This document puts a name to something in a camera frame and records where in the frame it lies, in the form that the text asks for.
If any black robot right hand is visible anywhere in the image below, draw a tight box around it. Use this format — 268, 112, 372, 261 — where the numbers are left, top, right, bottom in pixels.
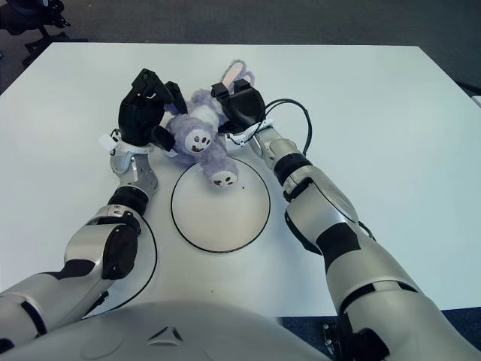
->
210, 79, 267, 135

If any purple plush bunny doll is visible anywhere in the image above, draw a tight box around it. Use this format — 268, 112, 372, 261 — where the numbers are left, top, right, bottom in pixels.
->
164, 59, 257, 189

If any grey robot torso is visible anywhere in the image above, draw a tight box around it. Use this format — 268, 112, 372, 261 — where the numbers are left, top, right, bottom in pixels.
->
0, 300, 331, 361

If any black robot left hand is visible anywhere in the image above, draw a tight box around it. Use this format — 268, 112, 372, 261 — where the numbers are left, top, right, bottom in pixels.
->
118, 68, 189, 151

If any black metal bracket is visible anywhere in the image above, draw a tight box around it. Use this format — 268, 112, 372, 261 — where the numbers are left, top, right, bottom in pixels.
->
322, 319, 350, 361

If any white plate black rim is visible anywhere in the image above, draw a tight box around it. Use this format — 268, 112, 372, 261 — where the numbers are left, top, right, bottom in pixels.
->
171, 156, 271, 253

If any black office chair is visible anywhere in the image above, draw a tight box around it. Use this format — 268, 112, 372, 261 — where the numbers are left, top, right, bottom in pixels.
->
0, 0, 89, 67

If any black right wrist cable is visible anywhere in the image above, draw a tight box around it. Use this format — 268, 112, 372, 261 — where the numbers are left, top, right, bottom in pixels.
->
262, 98, 313, 156

